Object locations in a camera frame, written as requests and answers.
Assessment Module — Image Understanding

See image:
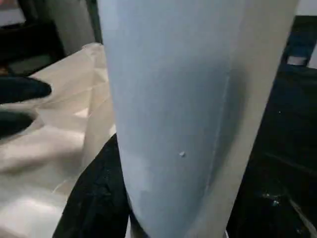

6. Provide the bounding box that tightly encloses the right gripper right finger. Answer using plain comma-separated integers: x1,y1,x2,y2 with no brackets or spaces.
227,151,317,238

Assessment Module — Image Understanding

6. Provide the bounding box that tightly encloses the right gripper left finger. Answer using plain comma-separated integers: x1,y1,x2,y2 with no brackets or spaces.
53,135,132,238

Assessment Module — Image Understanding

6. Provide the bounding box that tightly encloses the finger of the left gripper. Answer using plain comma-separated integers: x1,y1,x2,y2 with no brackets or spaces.
0,111,38,139
0,76,53,105

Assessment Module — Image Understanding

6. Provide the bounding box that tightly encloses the white plastic table top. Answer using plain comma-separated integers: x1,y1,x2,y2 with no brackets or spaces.
0,42,121,238

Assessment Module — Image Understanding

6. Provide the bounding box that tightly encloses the white plastic table leg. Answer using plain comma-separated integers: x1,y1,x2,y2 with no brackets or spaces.
96,0,298,238

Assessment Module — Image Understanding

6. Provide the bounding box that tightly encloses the grey curtain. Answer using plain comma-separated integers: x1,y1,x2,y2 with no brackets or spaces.
37,0,103,57

